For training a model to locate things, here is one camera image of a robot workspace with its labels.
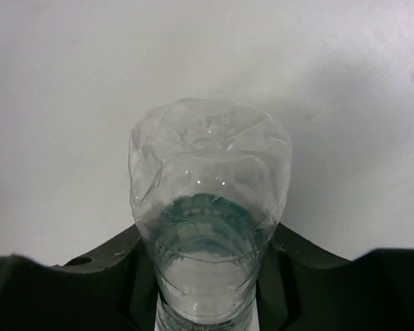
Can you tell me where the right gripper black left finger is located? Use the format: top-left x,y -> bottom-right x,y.
0,225 -> 157,330

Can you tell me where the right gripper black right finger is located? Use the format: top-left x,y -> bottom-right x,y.
256,224 -> 414,330

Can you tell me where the clear bottle green label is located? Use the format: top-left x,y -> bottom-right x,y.
128,98 -> 292,330

